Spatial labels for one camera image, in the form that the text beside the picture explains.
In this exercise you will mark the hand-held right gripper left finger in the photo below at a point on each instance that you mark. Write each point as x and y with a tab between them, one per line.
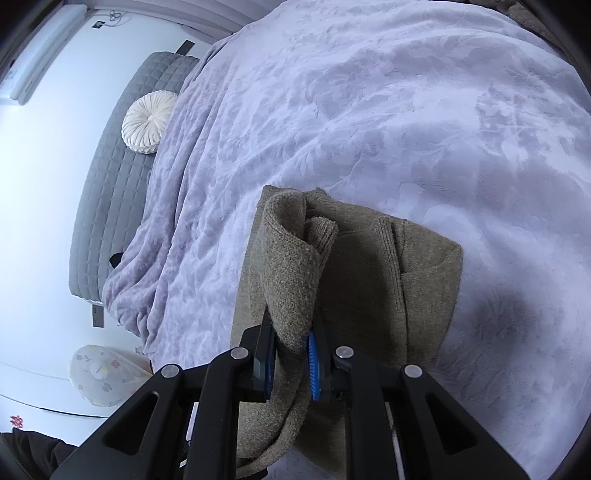
268	374

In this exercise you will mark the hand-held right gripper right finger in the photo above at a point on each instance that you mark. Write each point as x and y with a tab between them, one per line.
314	369

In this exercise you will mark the taupe knit sweater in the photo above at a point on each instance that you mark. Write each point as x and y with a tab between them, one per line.
364	277

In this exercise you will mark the white floral plastic bag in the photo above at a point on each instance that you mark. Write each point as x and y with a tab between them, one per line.
101	374

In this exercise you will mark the grey quilted bench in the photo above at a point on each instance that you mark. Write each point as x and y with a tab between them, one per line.
111	184

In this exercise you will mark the dark cloth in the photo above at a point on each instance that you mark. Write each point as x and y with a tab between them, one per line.
32	454

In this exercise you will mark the lavender textured blanket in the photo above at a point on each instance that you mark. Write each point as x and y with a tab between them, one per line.
369	115

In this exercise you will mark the white round pleated pillow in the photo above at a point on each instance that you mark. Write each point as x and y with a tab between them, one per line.
147	122

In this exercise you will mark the pale curtain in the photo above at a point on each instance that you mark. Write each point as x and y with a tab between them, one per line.
198	16

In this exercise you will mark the white air conditioner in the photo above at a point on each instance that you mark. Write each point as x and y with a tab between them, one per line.
41	50

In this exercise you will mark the red wall sticker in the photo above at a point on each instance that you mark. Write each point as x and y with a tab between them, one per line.
17	421

